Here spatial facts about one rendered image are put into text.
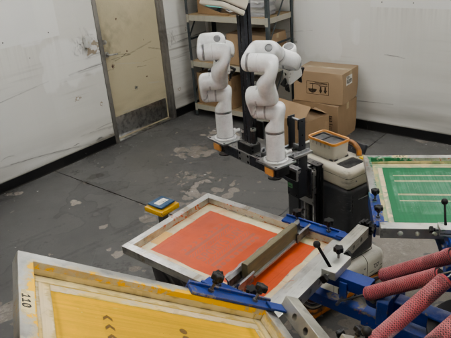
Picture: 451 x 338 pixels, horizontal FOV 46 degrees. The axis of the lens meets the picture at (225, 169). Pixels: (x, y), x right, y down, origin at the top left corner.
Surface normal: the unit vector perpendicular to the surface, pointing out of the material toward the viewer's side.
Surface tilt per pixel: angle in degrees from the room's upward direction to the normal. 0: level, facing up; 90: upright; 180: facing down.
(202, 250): 0
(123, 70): 90
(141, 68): 90
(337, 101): 90
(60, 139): 90
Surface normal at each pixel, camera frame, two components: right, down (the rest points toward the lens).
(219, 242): -0.07, -0.90
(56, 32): 0.77, 0.22
